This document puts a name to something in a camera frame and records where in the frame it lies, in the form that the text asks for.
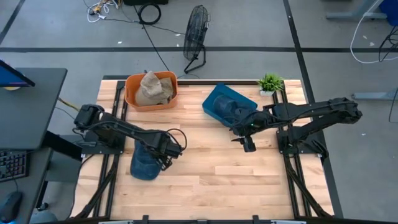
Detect grey desk foot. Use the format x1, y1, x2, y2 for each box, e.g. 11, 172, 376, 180
351, 88, 398, 101

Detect black desk bracket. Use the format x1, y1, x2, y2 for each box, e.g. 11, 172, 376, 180
42, 130, 83, 162

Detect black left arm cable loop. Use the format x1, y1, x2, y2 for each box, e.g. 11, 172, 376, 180
165, 127, 188, 152

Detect blue container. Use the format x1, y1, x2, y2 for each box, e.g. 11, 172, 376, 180
378, 0, 398, 26

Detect grey chair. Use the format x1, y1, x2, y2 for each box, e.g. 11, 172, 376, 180
29, 210, 59, 224

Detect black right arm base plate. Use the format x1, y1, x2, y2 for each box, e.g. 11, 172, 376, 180
276, 128, 328, 156

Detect dark blue baseball cap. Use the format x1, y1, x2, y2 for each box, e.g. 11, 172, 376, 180
129, 139, 163, 181
213, 94, 247, 125

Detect black computer mouse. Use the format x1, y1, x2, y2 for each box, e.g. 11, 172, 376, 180
0, 190, 23, 224

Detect black box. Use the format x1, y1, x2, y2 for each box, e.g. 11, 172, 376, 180
123, 0, 169, 6

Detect black cable bundle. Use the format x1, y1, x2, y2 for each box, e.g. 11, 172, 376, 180
378, 26, 398, 63

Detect long white floor cable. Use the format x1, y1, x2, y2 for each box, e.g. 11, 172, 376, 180
349, 0, 398, 65

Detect orange plastic bin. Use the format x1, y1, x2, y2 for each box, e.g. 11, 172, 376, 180
124, 70, 179, 113

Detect long black floor cable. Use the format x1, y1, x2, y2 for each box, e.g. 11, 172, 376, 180
132, 4, 187, 72

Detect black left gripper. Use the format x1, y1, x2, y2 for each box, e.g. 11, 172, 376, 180
154, 133, 183, 171

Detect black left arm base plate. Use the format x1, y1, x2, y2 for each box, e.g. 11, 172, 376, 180
81, 130, 126, 156

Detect yellow cable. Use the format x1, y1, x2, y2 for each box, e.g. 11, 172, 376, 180
57, 97, 81, 112

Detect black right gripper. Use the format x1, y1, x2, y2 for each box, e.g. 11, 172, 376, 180
231, 113, 266, 153

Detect computer monitor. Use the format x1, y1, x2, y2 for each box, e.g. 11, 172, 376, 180
0, 58, 36, 88

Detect black coiled cable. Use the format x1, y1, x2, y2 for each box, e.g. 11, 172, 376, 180
137, 2, 162, 26

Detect black floor fan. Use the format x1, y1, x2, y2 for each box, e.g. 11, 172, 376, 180
182, 4, 211, 75

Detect black keyboard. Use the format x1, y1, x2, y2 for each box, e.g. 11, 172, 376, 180
0, 149, 31, 183

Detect blue plastic bin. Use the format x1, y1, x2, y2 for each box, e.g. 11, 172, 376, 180
201, 83, 259, 128

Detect black desk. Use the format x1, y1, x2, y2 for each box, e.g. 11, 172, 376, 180
0, 67, 68, 151
0, 147, 53, 224

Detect small green potted plant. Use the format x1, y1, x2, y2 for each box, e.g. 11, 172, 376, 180
257, 73, 284, 96

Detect grey desk leg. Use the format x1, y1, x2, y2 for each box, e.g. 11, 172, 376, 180
325, 0, 385, 21

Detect black aluminium table frame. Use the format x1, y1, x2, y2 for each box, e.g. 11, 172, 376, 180
70, 74, 336, 224

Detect white tangled cables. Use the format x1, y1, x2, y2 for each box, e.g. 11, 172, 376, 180
82, 0, 121, 24

